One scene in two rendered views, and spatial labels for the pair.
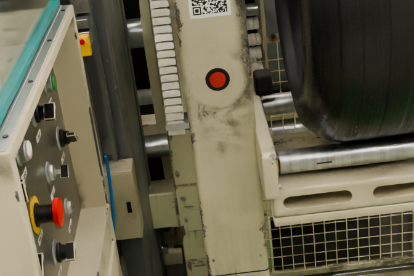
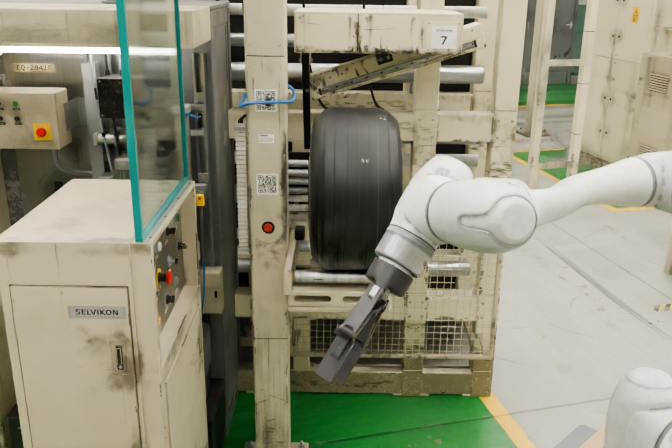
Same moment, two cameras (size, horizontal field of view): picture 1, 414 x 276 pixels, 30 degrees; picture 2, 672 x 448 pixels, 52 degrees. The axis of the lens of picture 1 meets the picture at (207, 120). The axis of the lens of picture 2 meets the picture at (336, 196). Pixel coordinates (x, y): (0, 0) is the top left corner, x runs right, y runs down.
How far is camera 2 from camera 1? 1.03 m
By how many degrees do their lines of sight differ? 6
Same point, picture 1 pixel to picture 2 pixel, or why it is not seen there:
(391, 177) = (352, 292)
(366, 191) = (339, 298)
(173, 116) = (242, 244)
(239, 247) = (271, 323)
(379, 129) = (346, 264)
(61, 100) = (182, 227)
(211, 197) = (258, 292)
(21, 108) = (159, 227)
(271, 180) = (287, 284)
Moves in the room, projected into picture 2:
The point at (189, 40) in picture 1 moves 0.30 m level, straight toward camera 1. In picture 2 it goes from (255, 205) to (244, 236)
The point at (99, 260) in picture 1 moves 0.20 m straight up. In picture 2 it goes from (187, 309) to (184, 251)
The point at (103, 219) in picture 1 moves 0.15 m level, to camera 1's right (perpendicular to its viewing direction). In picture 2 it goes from (195, 291) to (240, 292)
